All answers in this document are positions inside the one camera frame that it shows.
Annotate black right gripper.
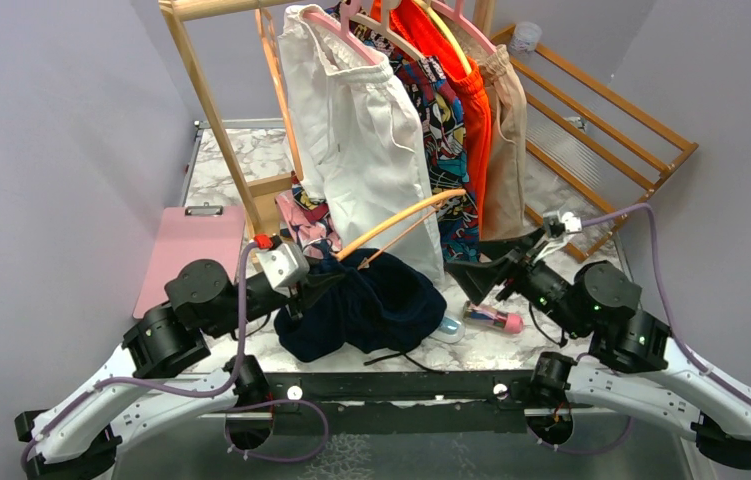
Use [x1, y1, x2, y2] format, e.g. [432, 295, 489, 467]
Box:
[443, 223, 589, 338]

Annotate navy blue shorts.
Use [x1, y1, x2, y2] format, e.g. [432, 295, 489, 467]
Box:
[274, 248, 447, 363]

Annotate orange wooden hanger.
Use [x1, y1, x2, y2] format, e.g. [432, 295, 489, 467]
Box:
[335, 188, 468, 272]

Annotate wooden clothes rack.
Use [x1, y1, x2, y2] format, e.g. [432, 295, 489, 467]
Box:
[157, 0, 499, 263]

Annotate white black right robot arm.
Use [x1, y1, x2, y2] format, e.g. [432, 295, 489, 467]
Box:
[445, 230, 751, 470]

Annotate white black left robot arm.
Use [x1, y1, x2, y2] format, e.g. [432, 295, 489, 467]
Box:
[15, 259, 342, 479]

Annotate pink navy patterned shorts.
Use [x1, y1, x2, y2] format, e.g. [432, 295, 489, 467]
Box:
[275, 189, 343, 259]

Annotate beige shorts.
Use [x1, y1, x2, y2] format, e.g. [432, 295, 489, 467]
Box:
[465, 45, 527, 241]

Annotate comic print shorts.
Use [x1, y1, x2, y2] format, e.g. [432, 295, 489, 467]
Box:
[292, 3, 482, 263]

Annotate white shorts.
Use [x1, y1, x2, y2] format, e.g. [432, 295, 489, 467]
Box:
[276, 4, 446, 286]

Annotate orange red shorts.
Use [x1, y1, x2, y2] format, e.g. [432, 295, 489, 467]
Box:
[370, 1, 487, 240]

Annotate pink hanger left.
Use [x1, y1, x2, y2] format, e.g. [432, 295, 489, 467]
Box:
[301, 0, 380, 66]

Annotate pink hanger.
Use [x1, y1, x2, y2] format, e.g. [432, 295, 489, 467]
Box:
[428, 0, 497, 55]
[301, 0, 380, 66]

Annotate pink hanger right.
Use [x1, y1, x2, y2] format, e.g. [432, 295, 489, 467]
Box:
[428, 0, 497, 55]

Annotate beige wooden hanger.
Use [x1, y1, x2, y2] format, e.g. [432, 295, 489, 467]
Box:
[349, 7, 425, 61]

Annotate yellow hanger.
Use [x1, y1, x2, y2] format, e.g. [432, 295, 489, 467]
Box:
[414, 0, 472, 75]

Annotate orange twisted hanger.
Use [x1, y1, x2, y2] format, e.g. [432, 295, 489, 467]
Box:
[255, 8, 304, 180]

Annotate pink cylindrical bottle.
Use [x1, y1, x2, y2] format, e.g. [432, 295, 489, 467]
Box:
[463, 301, 524, 335]

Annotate pink clipboard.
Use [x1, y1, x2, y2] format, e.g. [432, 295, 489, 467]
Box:
[132, 205, 246, 320]

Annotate wooden slatted shelf rack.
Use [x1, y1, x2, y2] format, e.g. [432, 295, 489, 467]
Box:
[488, 23, 700, 260]

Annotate clear paperclip jar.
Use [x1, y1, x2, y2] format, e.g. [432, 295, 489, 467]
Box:
[509, 21, 542, 55]

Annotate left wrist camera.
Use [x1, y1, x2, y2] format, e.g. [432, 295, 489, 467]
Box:
[254, 235, 310, 290]

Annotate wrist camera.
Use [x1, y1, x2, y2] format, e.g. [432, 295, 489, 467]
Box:
[254, 235, 310, 290]
[534, 210, 583, 261]

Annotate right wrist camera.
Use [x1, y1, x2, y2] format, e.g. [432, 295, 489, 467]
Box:
[534, 210, 583, 261]

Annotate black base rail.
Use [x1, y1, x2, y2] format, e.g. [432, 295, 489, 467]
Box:
[201, 367, 595, 439]

